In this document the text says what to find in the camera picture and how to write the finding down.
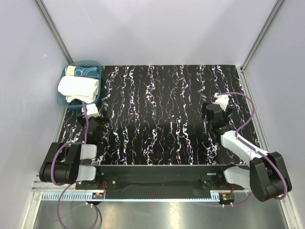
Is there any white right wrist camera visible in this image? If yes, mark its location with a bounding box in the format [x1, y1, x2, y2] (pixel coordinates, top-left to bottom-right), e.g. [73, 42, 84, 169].
[214, 93, 229, 111]

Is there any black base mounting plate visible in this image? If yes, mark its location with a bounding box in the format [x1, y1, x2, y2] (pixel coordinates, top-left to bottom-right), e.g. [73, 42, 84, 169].
[76, 164, 243, 191]

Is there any right small circuit board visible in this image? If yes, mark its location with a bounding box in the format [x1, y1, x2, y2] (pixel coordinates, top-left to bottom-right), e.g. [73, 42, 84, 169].
[221, 193, 235, 201]

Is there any teal beige Doraemon towel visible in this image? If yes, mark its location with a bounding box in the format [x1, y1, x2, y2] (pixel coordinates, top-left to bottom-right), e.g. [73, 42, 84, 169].
[64, 65, 99, 78]

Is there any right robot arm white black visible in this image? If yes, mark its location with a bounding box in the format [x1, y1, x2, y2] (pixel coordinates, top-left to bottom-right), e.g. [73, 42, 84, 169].
[202, 103, 292, 202]

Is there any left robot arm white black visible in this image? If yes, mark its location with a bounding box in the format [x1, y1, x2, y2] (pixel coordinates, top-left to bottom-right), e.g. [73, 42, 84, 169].
[39, 111, 110, 189]

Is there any left small circuit board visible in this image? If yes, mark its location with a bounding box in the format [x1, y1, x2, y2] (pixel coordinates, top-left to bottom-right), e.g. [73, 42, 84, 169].
[92, 192, 105, 199]

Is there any teal transparent plastic bin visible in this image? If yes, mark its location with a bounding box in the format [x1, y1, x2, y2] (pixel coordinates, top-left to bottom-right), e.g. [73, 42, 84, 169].
[57, 61, 102, 110]

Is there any aluminium frame rail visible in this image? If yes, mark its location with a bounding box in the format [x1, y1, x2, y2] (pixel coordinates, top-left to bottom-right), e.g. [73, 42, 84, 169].
[30, 173, 251, 202]

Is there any white towel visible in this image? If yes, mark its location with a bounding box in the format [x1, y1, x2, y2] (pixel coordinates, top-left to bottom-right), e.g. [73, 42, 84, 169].
[58, 76, 99, 104]

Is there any small circuit board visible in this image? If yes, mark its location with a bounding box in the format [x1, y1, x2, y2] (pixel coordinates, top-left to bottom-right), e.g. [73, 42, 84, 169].
[92, 192, 105, 199]
[221, 193, 235, 201]

